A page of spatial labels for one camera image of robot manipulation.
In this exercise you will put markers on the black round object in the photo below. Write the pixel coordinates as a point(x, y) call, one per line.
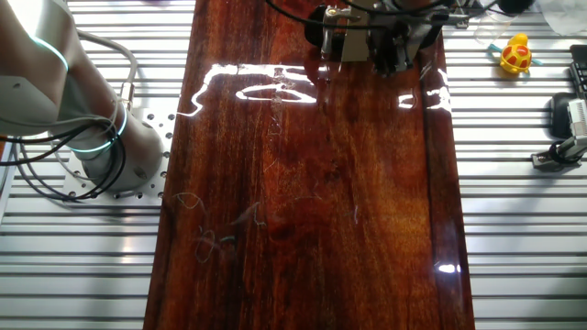
point(516, 5)

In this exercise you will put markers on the black computer keyboard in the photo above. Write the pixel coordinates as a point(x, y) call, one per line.
point(580, 73)

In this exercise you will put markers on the glossy dark wood board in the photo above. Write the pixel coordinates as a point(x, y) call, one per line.
point(321, 206)

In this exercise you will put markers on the black glossy clamp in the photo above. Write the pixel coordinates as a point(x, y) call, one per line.
point(314, 27)
point(454, 19)

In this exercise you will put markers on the yellow red duck toy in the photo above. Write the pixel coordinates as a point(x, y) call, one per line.
point(516, 55)

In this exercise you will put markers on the white plastic bag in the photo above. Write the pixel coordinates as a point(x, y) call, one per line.
point(564, 16)

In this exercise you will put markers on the perforated silver base plate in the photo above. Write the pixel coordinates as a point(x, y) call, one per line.
point(158, 124)

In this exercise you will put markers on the pale wooden box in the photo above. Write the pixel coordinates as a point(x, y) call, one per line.
point(355, 43)

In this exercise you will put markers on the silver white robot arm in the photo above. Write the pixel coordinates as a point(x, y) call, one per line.
point(36, 69)

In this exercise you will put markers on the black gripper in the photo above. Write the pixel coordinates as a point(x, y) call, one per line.
point(390, 34)

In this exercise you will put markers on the teal plastic stick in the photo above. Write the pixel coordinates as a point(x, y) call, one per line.
point(493, 47)

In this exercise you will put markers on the clear plastic cup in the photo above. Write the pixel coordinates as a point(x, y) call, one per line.
point(488, 27)

